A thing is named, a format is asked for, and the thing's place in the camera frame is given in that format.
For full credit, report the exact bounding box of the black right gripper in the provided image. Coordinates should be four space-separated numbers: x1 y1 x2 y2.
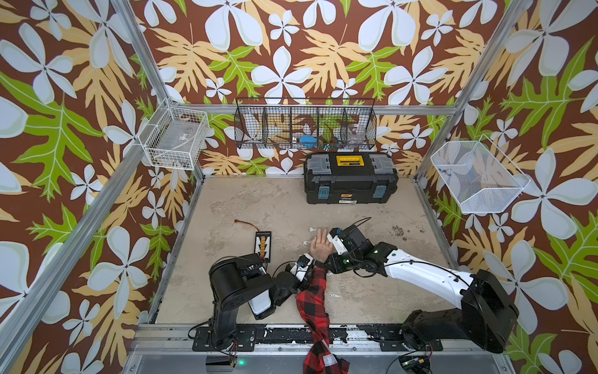
319 251 362 273

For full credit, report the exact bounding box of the black digital wrist watch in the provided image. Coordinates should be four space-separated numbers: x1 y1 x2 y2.
313 260 331 274

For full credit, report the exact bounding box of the red plaid sleeve forearm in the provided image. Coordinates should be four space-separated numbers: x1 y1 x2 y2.
296 268 350 373

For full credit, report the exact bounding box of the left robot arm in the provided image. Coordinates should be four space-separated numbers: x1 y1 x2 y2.
209 253 309 351

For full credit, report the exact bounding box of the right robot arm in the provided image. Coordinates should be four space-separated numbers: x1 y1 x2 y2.
325 224 520 354

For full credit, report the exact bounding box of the pale mannequin hand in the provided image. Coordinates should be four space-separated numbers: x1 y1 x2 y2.
309 228 335 263

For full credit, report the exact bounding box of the black parallel charging board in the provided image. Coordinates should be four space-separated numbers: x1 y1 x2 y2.
235 220 272 263

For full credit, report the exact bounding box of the black deli toolbox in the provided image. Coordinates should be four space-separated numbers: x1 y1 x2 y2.
304 152 399 204

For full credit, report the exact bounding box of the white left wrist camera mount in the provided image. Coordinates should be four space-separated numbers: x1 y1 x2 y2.
290 253 314 282

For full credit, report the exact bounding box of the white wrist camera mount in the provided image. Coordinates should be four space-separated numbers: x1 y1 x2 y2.
290 253 314 282
326 228 347 255

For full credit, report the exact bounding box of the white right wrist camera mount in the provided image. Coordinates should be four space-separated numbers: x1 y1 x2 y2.
326 228 347 255

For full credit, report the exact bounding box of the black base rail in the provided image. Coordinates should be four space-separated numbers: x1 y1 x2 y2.
191 323 445 353

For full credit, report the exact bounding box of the white wire basket right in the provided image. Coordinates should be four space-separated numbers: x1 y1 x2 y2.
431 136 531 214

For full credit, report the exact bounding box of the white wire basket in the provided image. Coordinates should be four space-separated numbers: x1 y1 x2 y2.
140 100 210 171
431 136 531 214

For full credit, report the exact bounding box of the black wire basket rear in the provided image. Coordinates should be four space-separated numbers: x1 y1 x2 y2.
234 98 377 152

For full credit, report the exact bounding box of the white wire basket left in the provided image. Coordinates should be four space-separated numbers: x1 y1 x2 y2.
140 100 210 171

